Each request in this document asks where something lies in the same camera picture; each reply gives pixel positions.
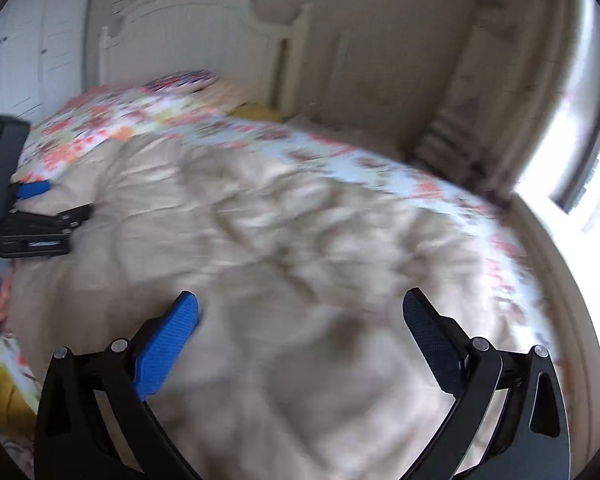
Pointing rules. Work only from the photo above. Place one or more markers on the white bed headboard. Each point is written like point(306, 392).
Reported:
point(195, 40)

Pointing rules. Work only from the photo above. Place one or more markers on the patterned curtain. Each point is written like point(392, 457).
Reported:
point(480, 85)

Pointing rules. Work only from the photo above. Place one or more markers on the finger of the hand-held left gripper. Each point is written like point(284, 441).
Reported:
point(32, 190)
point(40, 232)

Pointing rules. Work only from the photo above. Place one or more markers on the colourful patterned pillow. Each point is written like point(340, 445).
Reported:
point(182, 81)

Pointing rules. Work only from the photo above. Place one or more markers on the white wardrobe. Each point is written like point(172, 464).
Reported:
point(30, 45)

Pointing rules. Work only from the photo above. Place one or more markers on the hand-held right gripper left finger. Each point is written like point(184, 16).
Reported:
point(172, 345)

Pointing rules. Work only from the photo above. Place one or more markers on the yellow cloth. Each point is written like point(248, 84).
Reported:
point(5, 395)

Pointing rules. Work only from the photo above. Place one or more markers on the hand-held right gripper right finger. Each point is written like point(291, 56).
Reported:
point(432, 345)

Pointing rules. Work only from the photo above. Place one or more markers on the floral bed sheet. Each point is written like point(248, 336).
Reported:
point(130, 115)

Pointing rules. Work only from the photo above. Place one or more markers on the window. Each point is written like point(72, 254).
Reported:
point(590, 170)

